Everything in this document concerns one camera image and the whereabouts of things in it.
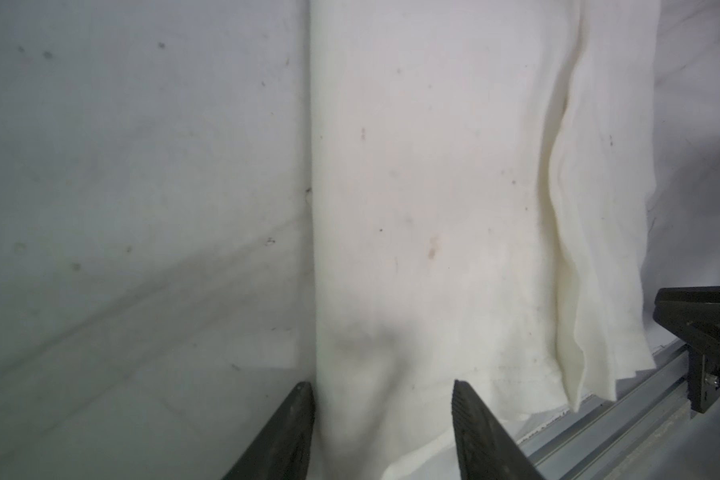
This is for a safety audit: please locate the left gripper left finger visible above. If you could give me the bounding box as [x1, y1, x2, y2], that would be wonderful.
[222, 381, 316, 480]

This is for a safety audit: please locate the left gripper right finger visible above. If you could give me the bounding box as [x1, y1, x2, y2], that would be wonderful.
[451, 380, 543, 480]

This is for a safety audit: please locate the white t shirt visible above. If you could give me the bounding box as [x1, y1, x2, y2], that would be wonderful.
[310, 1, 660, 479]

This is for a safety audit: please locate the aluminium mounting rail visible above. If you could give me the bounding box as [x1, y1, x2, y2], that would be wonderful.
[520, 341, 689, 479]

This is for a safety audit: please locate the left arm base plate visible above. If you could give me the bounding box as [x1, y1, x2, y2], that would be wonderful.
[653, 286, 720, 413]

